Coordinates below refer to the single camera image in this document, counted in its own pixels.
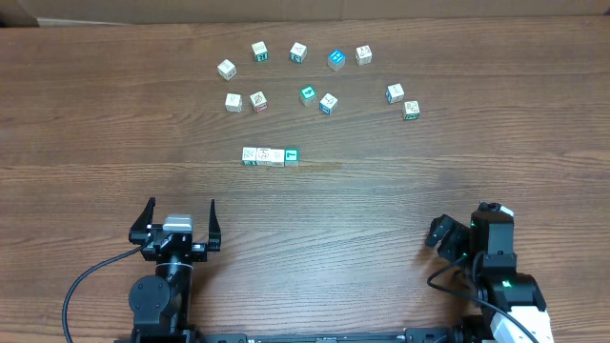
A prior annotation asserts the plain wooden block upper left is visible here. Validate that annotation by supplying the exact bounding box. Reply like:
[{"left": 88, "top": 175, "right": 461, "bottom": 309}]
[{"left": 217, "top": 59, "right": 236, "bottom": 81}]

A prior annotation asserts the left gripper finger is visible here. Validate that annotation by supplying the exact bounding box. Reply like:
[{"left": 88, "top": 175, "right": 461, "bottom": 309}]
[
  {"left": 129, "top": 197, "right": 155, "bottom": 242},
  {"left": 207, "top": 200, "right": 221, "bottom": 252}
]

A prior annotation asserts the wooden block with red print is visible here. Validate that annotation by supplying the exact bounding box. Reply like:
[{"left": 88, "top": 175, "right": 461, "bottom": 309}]
[{"left": 270, "top": 149, "right": 285, "bottom": 167}]

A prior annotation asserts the block with green J side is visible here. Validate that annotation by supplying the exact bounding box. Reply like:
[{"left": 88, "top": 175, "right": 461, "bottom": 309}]
[{"left": 290, "top": 42, "right": 308, "bottom": 64}]

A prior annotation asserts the wooden block with animal drawing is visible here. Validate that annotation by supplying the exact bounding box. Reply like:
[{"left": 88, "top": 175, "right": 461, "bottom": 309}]
[{"left": 356, "top": 45, "right": 373, "bottom": 66}]

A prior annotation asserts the green 7 top block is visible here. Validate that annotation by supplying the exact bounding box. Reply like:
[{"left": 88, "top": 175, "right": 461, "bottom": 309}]
[{"left": 284, "top": 148, "right": 300, "bottom": 167}]

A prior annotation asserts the blue H top block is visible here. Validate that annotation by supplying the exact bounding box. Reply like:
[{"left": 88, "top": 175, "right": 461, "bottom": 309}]
[{"left": 328, "top": 50, "right": 346, "bottom": 71}]

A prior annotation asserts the block with green bottom side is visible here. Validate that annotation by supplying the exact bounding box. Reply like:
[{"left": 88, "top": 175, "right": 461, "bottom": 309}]
[{"left": 402, "top": 101, "right": 420, "bottom": 120}]

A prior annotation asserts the green 4 top block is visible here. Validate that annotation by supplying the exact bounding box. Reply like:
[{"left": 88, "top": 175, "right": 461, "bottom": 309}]
[{"left": 299, "top": 86, "right": 317, "bottom": 106}]

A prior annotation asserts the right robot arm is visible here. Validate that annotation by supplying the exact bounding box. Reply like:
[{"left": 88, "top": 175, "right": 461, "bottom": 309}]
[{"left": 425, "top": 202, "right": 554, "bottom": 343}]

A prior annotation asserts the block with green R side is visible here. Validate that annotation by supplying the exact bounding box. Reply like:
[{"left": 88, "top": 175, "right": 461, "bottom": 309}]
[{"left": 252, "top": 41, "right": 269, "bottom": 62}]

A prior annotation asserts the block with red Y side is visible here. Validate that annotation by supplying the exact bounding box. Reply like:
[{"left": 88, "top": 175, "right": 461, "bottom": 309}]
[{"left": 250, "top": 91, "right": 268, "bottom": 112}]

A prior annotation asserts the right black cable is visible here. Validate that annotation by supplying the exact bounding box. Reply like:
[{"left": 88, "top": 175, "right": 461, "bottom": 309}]
[{"left": 426, "top": 252, "right": 542, "bottom": 343}]

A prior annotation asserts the wooden block with engraved drawing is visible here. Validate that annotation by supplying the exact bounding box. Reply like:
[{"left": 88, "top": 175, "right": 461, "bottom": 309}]
[{"left": 225, "top": 93, "right": 243, "bottom": 112}]

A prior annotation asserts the black cable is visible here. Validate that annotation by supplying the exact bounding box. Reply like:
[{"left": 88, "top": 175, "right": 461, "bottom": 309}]
[
  {"left": 426, "top": 252, "right": 542, "bottom": 343},
  {"left": 61, "top": 243, "right": 147, "bottom": 343}
]

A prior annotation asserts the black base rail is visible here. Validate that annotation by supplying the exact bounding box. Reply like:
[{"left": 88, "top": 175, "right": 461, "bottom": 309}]
[{"left": 116, "top": 327, "right": 483, "bottom": 343}]

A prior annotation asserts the blue X top block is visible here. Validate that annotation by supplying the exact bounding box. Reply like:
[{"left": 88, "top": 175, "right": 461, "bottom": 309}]
[{"left": 255, "top": 148, "right": 272, "bottom": 166}]

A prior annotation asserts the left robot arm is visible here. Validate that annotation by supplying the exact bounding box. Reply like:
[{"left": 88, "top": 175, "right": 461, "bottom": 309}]
[{"left": 129, "top": 197, "right": 221, "bottom": 342}]

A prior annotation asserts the block with blue left side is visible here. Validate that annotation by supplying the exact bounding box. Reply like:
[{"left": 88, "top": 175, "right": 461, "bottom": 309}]
[{"left": 385, "top": 83, "right": 404, "bottom": 104}]

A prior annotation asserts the left black cable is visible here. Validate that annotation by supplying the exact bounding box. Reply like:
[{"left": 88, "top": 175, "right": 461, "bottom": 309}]
[{"left": 61, "top": 243, "right": 147, "bottom": 343}]

